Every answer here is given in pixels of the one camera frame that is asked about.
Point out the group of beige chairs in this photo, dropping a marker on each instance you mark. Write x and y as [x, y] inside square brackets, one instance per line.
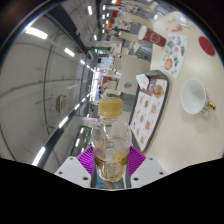
[128, 70]

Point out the white napkin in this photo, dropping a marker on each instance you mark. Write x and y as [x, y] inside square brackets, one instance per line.
[142, 81]

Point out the clear bottle with yellow drink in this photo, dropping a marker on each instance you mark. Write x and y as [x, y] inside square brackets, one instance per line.
[111, 140]

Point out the printed paper sheet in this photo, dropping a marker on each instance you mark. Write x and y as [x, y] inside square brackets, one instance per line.
[173, 55]

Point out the brown tray with paper liner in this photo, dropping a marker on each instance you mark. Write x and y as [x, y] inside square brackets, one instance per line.
[146, 115]

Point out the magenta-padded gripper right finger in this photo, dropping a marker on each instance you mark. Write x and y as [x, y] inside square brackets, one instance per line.
[146, 170]

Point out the red paper cup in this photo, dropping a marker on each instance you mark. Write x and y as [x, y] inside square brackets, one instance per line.
[153, 36]

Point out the ceiling air conditioner unit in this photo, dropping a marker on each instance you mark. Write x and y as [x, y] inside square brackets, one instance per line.
[62, 103]

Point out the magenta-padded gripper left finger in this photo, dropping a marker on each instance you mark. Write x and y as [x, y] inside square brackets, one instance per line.
[75, 170]

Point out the group of ceiling lights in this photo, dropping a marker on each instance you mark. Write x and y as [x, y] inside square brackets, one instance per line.
[36, 32]

